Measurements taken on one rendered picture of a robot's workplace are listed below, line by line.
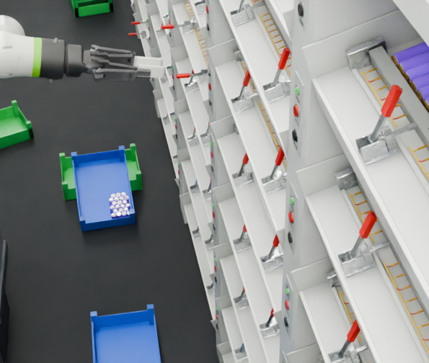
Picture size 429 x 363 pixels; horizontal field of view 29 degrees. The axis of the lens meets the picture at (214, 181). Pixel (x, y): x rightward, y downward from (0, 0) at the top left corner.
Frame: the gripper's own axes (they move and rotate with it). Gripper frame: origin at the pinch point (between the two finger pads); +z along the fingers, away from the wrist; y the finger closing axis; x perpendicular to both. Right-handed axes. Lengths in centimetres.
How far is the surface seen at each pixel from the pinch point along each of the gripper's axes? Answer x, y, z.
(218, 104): 1.0, 16.0, 14.1
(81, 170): -94, -83, -1
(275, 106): 31, 64, 8
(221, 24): 21.1, 16.2, 10.4
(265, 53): 32, 48, 10
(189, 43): -8.0, -29.3, 16.2
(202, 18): 11.4, -6.0, 11.9
